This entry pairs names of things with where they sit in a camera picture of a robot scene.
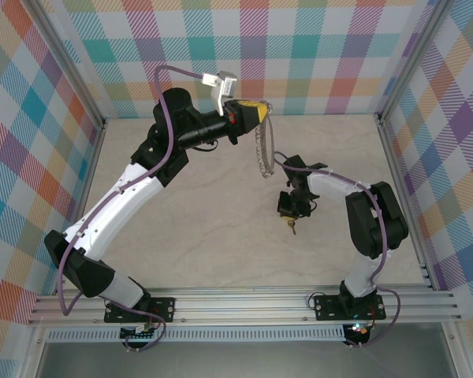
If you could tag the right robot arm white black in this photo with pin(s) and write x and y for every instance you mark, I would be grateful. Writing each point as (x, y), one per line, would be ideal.
(331, 183)

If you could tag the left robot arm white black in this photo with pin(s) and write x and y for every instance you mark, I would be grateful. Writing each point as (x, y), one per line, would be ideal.
(102, 212)

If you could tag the small controller board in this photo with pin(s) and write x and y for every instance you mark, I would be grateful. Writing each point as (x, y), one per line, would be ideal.
(358, 332)
(140, 334)

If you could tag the grey metal panel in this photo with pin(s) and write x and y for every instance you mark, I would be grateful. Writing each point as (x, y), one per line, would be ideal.
(240, 360)

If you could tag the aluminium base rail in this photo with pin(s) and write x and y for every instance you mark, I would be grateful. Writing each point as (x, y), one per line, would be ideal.
(240, 305)

